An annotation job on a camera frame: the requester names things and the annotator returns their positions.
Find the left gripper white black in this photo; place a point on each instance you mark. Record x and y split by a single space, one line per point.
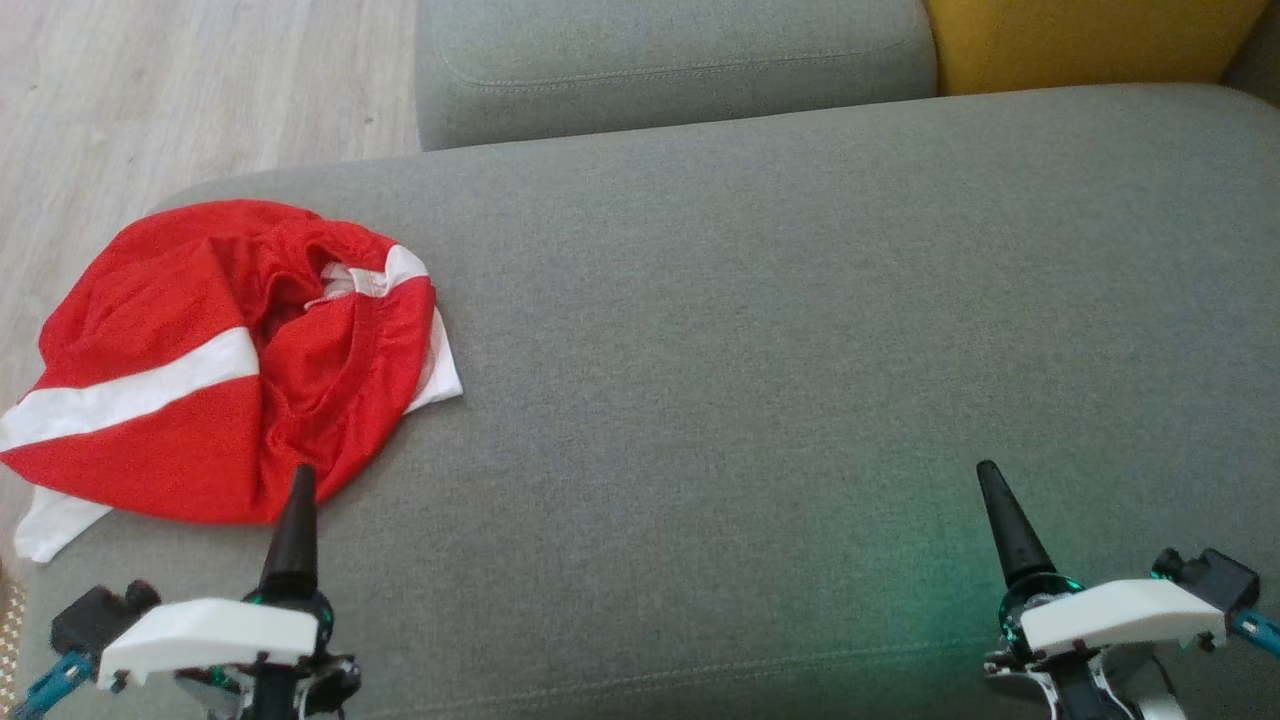
210 630

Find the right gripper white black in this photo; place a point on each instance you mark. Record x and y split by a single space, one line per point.
1120 615

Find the red shorts white stripe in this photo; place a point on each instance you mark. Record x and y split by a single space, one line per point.
180 300

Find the grey sofa seat cushion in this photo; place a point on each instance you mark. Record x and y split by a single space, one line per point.
750 350

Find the yellow cushion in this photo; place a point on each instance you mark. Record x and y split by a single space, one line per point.
1080 40

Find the grey cushion corner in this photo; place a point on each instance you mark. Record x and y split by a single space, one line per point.
1258 65

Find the grey sofa back cushion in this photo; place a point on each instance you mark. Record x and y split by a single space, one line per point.
670 60

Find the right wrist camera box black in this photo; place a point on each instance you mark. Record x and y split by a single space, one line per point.
1215 578

